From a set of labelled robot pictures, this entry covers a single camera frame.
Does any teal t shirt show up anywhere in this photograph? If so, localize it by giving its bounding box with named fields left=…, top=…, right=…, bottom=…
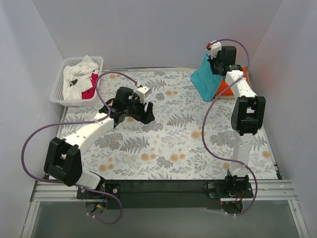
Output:
left=190, top=54, right=222, bottom=102

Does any magenta t shirt in basket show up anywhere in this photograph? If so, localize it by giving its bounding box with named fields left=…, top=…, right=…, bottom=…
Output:
left=82, top=73, right=99, bottom=100

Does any floral patterned table mat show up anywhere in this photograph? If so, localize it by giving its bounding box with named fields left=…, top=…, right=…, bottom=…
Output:
left=49, top=69, right=278, bottom=181

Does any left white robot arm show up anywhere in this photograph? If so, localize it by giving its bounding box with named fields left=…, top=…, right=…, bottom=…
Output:
left=44, top=86, right=155, bottom=198

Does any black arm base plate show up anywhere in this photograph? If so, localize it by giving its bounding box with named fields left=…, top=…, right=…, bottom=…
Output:
left=75, top=180, right=255, bottom=210

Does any aluminium frame rail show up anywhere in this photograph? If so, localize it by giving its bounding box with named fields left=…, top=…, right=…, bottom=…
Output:
left=31, top=179, right=298, bottom=201

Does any white plastic laundry basket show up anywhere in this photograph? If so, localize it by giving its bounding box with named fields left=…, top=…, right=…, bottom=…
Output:
left=50, top=56, right=104, bottom=107

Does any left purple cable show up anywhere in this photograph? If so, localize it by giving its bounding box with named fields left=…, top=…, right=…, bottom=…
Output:
left=21, top=71, right=142, bottom=225

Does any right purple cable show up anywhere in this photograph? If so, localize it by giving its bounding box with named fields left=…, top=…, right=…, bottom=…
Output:
left=202, top=38, right=259, bottom=217

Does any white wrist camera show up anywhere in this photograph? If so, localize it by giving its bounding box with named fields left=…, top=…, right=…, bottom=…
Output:
left=206, top=41, right=222, bottom=59
left=135, top=85, right=151, bottom=104

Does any folded orange t shirt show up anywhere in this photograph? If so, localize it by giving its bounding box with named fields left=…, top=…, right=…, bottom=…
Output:
left=215, top=67, right=250, bottom=99

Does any purple cable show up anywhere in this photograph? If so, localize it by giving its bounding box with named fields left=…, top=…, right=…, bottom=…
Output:
left=202, top=38, right=259, bottom=217
left=21, top=71, right=142, bottom=225

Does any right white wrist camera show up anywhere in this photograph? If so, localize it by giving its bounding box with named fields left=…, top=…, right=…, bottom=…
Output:
left=206, top=41, right=222, bottom=59

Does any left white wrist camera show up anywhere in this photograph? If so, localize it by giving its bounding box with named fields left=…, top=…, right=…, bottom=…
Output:
left=135, top=85, right=151, bottom=104

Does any white t shirt in basket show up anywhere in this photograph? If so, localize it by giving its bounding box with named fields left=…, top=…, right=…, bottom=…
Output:
left=63, top=55, right=99, bottom=100

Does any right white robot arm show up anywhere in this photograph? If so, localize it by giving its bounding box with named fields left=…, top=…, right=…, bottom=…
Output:
left=207, top=42, right=266, bottom=198

